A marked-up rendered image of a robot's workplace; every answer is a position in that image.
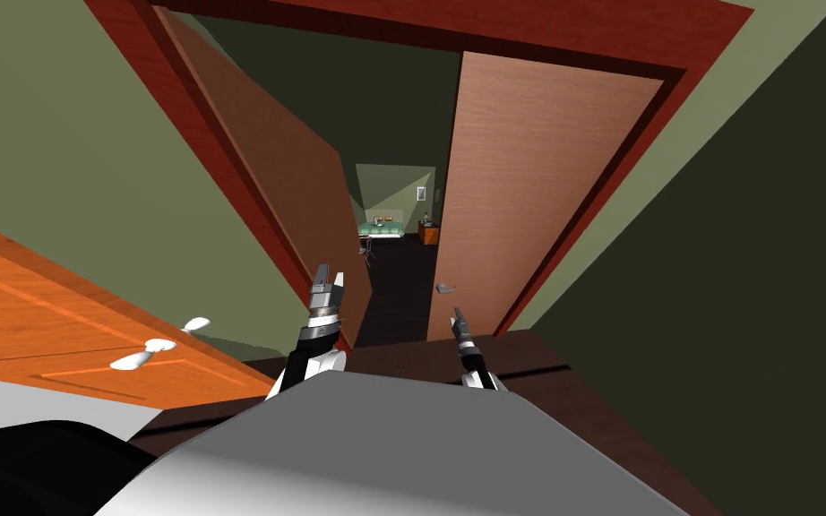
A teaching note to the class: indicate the dark brown door leaf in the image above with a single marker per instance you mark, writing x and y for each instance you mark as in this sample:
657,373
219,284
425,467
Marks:
277,165

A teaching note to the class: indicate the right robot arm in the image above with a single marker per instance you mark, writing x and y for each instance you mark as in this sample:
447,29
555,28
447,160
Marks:
474,365

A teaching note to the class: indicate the light brown door leaf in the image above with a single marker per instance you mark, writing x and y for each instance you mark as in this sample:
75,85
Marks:
528,193

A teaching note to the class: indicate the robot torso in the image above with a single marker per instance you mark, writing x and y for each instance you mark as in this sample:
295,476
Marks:
399,459

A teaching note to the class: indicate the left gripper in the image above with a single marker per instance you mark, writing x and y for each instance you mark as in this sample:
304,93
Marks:
327,297

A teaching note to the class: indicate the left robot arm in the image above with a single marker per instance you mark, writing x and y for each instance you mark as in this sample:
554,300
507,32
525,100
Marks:
307,357

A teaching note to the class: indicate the orange door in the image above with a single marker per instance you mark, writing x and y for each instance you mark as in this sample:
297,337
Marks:
33,315

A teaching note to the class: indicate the green bed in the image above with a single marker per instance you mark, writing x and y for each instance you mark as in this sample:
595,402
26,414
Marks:
381,229

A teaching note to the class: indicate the grey chair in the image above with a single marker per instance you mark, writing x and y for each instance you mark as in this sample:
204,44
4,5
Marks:
367,249

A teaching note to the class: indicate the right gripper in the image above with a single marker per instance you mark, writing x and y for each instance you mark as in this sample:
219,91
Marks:
462,330

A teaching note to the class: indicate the brown nightstand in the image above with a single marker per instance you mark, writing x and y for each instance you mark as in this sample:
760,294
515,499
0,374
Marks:
429,233

